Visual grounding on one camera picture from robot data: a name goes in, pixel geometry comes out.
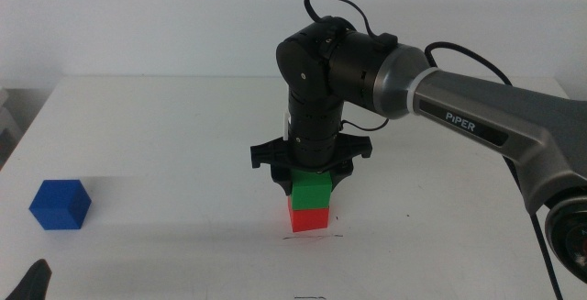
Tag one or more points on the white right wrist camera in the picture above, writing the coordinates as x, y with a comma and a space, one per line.
286, 125

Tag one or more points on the red cube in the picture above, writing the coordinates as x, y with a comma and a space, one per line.
309, 219

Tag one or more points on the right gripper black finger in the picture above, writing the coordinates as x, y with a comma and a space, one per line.
339, 176
282, 181

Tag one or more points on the green cube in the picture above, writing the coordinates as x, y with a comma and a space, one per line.
312, 192

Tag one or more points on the blue cube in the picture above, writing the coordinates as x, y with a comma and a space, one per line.
57, 208

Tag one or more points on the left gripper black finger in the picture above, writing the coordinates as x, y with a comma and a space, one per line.
33, 284

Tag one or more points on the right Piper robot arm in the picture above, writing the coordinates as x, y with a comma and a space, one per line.
481, 112

